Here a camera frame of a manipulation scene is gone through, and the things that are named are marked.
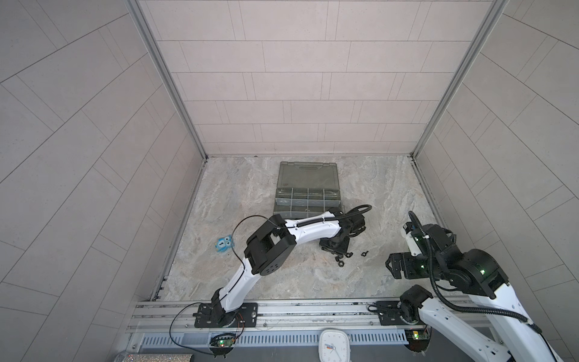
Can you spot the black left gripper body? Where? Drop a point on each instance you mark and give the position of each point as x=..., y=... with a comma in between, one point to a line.
x=338, y=246

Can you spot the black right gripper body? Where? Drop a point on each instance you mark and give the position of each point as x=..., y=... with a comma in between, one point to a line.
x=411, y=265

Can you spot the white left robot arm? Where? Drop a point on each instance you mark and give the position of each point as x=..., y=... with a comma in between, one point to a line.
x=267, y=250

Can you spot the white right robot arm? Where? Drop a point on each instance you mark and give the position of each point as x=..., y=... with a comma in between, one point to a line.
x=471, y=301

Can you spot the translucent grey organizer box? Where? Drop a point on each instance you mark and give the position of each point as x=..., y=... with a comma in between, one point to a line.
x=306, y=189

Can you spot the white square clock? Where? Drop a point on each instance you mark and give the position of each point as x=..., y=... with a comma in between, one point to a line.
x=334, y=346

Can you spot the blue toy piece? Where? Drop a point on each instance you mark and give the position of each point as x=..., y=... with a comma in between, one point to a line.
x=225, y=243

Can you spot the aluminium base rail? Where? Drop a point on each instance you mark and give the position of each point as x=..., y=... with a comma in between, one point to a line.
x=270, y=315

